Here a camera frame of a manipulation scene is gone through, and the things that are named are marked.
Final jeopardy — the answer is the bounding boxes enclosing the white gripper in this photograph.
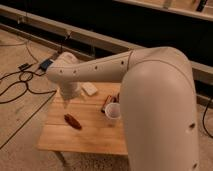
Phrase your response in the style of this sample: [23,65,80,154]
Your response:
[59,82,81,100]

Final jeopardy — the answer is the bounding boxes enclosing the dark red pepper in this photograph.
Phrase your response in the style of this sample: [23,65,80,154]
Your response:
[64,114,82,130]

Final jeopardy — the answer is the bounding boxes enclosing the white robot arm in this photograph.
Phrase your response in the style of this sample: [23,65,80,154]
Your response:
[47,47,199,171]

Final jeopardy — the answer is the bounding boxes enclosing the white sponge block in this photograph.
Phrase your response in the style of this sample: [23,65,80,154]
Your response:
[82,82,98,96]

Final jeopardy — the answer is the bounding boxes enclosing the brown snack bar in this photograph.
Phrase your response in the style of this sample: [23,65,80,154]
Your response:
[101,95,116,113]

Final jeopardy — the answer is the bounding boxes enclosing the translucent plastic cup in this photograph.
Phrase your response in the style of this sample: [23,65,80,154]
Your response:
[105,103,121,125]

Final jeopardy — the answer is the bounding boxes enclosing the small black connector box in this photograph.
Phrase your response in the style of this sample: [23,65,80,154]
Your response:
[18,63,30,71]

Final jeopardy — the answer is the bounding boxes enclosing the wooden table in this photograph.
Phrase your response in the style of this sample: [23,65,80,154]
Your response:
[38,83,127,162]

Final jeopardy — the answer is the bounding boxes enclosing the long wooden rail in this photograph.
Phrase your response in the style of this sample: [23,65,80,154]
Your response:
[0,4,213,84]

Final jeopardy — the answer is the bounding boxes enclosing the black floor cable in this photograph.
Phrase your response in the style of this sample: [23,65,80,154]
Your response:
[0,64,58,105]

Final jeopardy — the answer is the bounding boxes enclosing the black cable at right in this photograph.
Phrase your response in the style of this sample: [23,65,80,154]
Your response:
[201,94,213,139]

